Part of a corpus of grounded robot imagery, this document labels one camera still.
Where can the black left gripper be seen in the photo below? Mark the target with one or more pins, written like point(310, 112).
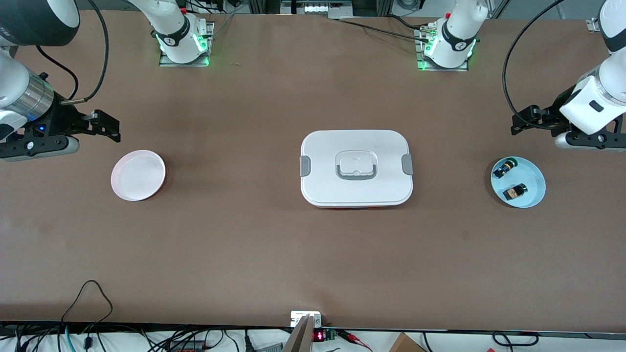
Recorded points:
point(551, 117)

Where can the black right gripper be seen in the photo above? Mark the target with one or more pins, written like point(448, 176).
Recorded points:
point(62, 120)

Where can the orange push button switch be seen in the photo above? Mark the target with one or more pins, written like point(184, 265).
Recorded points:
point(515, 191)

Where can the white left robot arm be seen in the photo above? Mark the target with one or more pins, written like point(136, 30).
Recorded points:
point(457, 39)

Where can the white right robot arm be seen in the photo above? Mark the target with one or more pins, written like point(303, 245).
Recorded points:
point(176, 29)

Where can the black blue small part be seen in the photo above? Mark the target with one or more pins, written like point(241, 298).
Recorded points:
point(506, 167)

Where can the pink round plate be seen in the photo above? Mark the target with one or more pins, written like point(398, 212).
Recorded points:
point(138, 175)

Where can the light blue round plate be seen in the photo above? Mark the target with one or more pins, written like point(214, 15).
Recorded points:
point(530, 183)

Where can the white lidded lunch box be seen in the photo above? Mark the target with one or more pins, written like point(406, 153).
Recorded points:
point(357, 190)

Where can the grey power strip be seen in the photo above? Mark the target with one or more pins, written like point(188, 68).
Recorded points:
point(318, 8)

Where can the brown cardboard box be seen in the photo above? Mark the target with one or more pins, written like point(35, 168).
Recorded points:
point(406, 344)

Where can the small white box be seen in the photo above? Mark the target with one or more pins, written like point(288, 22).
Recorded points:
point(299, 317)

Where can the red clip leads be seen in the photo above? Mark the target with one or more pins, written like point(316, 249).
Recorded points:
point(354, 338)

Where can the grey slanted bar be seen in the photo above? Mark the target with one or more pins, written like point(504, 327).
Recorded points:
point(299, 337)

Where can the red digit display module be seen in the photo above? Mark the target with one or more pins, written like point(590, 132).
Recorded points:
point(318, 336)

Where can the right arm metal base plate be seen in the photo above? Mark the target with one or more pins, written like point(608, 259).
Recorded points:
point(164, 61)

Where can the aluminium frame rail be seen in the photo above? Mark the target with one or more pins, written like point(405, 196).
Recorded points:
point(593, 24)

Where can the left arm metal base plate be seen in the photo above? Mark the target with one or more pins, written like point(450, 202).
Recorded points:
point(420, 66)

